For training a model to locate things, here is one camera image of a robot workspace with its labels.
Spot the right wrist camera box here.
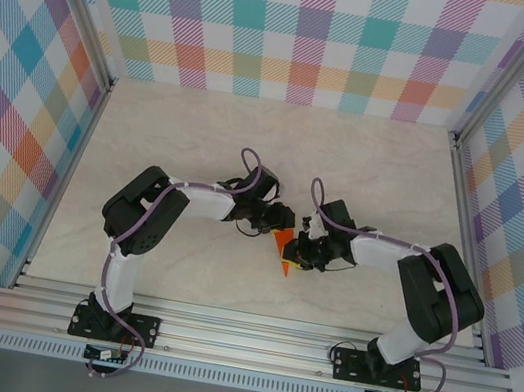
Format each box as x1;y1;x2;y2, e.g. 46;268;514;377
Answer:
300;213;328;241

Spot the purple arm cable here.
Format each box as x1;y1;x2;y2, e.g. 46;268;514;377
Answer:
275;176;484;392
83;127;286;392

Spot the black circuit board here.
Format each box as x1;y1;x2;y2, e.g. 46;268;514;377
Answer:
82;344;130;367

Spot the perforated metal cable tray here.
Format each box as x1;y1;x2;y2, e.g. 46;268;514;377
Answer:
0;325;369;392

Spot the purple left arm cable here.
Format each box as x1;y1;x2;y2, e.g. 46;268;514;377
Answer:
83;127;286;392

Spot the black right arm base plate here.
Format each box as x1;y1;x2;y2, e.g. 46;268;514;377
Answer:
327;345;427;392

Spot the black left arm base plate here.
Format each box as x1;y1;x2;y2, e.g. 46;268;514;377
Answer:
66;301;164;352

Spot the aluminium side rail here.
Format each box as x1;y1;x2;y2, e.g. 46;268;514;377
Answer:
409;130;524;367
10;66;117;301

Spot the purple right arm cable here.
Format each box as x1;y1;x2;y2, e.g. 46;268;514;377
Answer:
275;176;484;392

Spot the aluminium rail frame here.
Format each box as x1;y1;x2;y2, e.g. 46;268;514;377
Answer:
0;267;524;392

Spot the orange paper sheet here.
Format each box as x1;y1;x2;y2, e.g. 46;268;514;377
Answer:
266;226;299;279

